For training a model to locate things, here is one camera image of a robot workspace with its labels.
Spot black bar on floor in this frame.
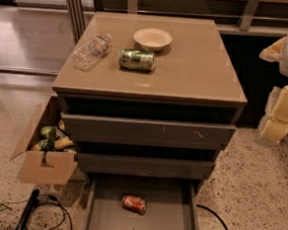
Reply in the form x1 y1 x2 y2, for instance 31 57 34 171
14 189 39 230

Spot top drawer front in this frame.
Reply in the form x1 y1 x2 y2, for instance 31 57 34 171
62 114 236 150

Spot white bowl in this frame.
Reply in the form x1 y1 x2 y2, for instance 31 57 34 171
133 28 172 51

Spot cardboard box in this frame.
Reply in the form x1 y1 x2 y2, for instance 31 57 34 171
10 94 77 185

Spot red coke can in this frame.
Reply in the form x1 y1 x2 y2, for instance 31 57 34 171
122 195 147 215

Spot middle drawer front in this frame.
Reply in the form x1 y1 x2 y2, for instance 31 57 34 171
75 153 215 180

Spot black cable floor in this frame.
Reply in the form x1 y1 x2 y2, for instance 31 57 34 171
0 191 76 230
194 204 237 230

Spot grey drawer cabinet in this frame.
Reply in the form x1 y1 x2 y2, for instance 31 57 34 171
44 8 253 194

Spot open bottom drawer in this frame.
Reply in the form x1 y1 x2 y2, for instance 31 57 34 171
83 174 198 230

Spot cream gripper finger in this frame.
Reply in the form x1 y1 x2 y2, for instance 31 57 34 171
258 38 286 62
256 85 288 147

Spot black cable right floor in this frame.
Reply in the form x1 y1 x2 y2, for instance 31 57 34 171
194 204 237 230

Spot green soda can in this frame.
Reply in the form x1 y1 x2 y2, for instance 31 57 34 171
118 48 156 72

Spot snack items in box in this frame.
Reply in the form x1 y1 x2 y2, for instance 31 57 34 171
31 120 76 154

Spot clear plastic water bottle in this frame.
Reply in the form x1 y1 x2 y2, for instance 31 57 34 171
73 34 111 71

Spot black cable left floor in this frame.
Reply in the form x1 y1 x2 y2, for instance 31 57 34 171
0 191 76 230

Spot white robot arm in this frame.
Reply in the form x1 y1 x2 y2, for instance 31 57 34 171
256 35 288 147

